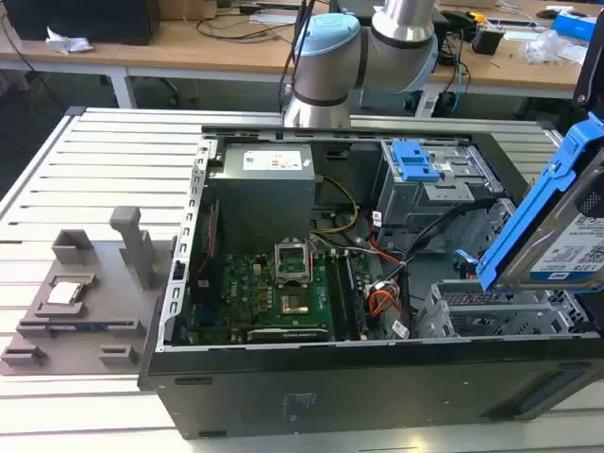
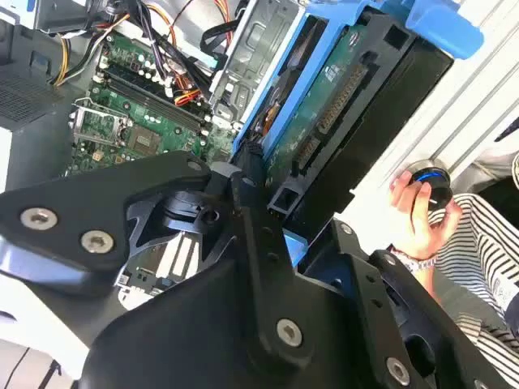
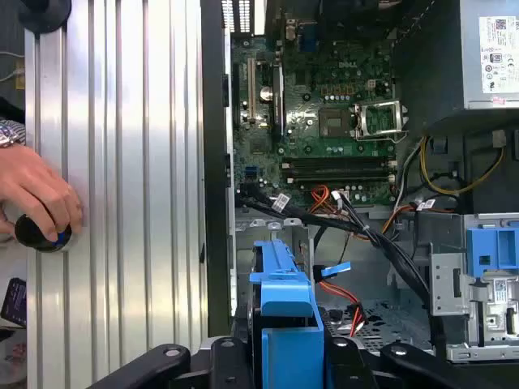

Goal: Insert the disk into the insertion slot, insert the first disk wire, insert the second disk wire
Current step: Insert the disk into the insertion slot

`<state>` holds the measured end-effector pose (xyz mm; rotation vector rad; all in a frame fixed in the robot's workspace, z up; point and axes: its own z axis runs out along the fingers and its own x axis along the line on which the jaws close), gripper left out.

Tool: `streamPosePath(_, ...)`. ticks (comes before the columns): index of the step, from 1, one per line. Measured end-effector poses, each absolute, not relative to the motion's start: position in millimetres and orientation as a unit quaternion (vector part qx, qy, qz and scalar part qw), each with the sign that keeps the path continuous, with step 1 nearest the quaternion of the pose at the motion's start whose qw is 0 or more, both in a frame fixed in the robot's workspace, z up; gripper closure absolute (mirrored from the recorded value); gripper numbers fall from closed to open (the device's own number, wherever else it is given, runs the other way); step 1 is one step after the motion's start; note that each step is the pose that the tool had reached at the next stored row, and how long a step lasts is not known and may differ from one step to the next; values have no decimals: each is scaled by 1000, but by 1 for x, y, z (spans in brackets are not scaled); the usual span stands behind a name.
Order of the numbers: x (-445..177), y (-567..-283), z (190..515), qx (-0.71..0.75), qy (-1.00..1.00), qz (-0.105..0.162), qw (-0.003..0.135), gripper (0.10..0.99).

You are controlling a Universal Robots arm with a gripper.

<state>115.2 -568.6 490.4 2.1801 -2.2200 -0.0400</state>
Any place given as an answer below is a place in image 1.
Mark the CPU socket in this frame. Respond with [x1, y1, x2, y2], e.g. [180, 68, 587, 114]
[276, 287, 315, 320]

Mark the black wire bundle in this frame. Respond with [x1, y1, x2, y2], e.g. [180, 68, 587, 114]
[310, 207, 482, 273]

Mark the clear plastic bag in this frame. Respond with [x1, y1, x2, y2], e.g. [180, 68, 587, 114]
[524, 30, 575, 65]

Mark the red yellow disk power wire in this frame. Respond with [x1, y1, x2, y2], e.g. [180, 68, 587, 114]
[365, 277, 410, 327]

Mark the black RAM slot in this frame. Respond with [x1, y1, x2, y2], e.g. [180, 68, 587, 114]
[327, 252, 348, 341]

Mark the grey power supply unit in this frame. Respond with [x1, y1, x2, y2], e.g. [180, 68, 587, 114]
[207, 141, 316, 246]

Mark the yellow black power cable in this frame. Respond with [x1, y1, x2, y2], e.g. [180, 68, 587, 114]
[310, 175, 361, 235]

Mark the green motherboard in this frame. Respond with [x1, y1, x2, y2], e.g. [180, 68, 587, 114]
[188, 235, 378, 345]

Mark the grey parts rack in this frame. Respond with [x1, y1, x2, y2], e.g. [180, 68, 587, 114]
[0, 206, 176, 377]

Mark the RAM stick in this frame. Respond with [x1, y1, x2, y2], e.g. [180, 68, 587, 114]
[46, 320, 136, 331]
[344, 252, 370, 339]

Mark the wooden desk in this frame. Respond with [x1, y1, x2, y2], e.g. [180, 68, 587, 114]
[0, 13, 303, 112]
[424, 8, 586, 103]

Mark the metal disk bay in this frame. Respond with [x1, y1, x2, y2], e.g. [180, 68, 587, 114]
[410, 197, 591, 339]

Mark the blue cardboard box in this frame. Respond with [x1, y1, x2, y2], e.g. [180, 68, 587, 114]
[550, 11, 598, 39]

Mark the large black box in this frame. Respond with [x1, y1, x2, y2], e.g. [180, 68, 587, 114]
[4, 0, 161, 46]

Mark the silver CPU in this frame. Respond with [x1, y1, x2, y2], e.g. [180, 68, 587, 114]
[44, 278, 89, 306]

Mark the small black box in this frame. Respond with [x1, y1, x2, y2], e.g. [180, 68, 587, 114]
[471, 26, 506, 56]

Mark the black PC case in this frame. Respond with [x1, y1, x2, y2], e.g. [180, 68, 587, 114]
[136, 123, 604, 440]

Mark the blue plastic cage latch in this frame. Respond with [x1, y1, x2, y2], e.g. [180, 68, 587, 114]
[390, 140, 441, 183]

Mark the grey metal drive cage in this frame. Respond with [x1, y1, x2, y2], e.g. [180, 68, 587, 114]
[375, 139, 509, 251]

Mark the black graphics card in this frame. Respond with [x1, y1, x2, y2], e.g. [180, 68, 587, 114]
[244, 327, 331, 344]

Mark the crumpled white paper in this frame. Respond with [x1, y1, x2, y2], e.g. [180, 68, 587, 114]
[44, 25, 93, 54]

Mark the hard disk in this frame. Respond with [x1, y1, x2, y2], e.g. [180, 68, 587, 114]
[475, 111, 604, 296]

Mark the metal socket cover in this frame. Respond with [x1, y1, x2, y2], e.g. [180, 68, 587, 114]
[273, 240, 315, 287]

